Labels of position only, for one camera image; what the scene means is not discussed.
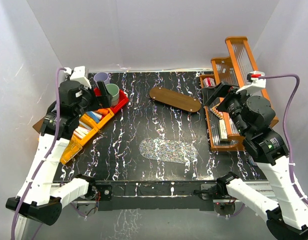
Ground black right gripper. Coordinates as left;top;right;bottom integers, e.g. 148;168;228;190
202;81;256;137

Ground green plastic cup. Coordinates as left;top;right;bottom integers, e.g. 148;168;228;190
106;83;120;107

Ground purple plastic cup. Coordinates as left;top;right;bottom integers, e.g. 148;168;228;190
93;72;110;88

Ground blue toothpaste tube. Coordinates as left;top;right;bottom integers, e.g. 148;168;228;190
86;111;100;123

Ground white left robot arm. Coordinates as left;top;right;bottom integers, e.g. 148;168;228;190
6;66;112;226

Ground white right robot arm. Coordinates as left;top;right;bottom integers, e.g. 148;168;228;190
201;71;308;240

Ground brown oval wooden tray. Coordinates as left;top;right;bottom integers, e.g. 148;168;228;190
149;87;202;113

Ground white toothbrush box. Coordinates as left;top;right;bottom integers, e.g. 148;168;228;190
219;119;229;142

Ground red white small box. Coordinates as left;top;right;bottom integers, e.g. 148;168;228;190
203;77;216;88

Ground red plastic bin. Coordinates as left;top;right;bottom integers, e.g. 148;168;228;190
96;90;129;115

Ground orange wooden tiered shelf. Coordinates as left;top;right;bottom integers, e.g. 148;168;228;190
199;36;283;155

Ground orange plastic organizer bin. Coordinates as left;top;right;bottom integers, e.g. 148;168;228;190
60;108;114;165

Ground glittery oval mat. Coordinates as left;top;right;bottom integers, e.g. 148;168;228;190
139;138;198;164

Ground brown square coaster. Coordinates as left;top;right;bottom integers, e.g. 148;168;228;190
33;118;44;133

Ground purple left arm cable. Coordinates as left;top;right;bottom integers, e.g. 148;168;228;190
11;66;69;240

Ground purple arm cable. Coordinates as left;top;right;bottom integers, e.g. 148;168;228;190
11;66;69;240
258;73;308;208

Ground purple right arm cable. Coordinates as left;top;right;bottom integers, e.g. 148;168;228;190
258;73;308;208

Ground black front mounting rail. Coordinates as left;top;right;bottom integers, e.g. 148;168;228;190
68;180;239;212

